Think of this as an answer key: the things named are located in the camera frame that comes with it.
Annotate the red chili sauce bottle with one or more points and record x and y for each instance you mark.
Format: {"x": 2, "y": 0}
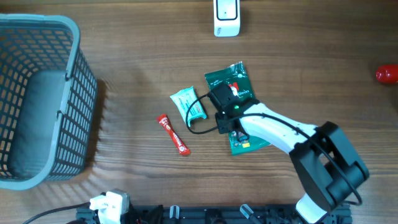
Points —
{"x": 387, "y": 74}

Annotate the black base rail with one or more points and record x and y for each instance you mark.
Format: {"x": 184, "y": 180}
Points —
{"x": 264, "y": 214}

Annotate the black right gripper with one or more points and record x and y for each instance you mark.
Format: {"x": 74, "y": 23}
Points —
{"x": 221, "y": 118}

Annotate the red Nescafe coffee stick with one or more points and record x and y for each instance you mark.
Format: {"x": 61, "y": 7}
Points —
{"x": 164, "y": 121}

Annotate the mint green tissue packet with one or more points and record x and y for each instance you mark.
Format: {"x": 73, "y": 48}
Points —
{"x": 183, "y": 100}

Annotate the grey plastic mesh basket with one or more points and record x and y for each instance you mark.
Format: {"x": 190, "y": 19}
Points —
{"x": 48, "y": 96}

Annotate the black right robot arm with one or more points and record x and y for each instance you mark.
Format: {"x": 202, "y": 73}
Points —
{"x": 328, "y": 166}

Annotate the white barcode scanner box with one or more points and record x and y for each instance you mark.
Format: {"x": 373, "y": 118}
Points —
{"x": 227, "y": 18}

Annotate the green 3M gloves packet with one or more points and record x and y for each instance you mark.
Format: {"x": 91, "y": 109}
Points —
{"x": 236, "y": 76}

